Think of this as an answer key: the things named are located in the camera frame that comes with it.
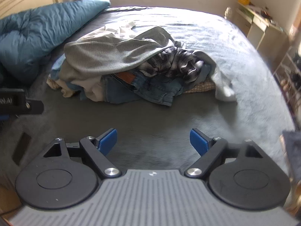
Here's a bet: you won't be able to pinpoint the grey sweatshirt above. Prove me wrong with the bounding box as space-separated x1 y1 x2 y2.
59 27 175 82

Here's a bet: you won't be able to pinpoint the grey bed sheet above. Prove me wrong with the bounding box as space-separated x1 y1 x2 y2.
1 8 294 182

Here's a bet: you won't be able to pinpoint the white cream garment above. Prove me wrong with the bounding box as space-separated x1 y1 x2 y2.
193 50 237 102

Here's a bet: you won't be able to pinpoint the light blue garment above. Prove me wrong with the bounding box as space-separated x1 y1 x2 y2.
50 54 65 81

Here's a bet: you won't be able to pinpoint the beige checked garment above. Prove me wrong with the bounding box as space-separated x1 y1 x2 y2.
184 80 216 93

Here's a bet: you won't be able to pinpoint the teal blue duvet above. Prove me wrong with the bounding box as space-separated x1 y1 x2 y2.
1 0 111 84

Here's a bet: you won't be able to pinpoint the blue denim jeans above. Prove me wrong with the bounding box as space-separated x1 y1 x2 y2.
102 63 212 107

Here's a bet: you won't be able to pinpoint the black white plaid shirt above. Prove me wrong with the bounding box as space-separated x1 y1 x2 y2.
138 47 204 83

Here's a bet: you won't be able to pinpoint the metal shoe rack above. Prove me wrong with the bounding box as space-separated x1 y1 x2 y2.
273 46 300 129

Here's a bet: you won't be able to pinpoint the white desk with drawers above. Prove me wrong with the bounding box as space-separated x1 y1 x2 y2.
233 3 287 62

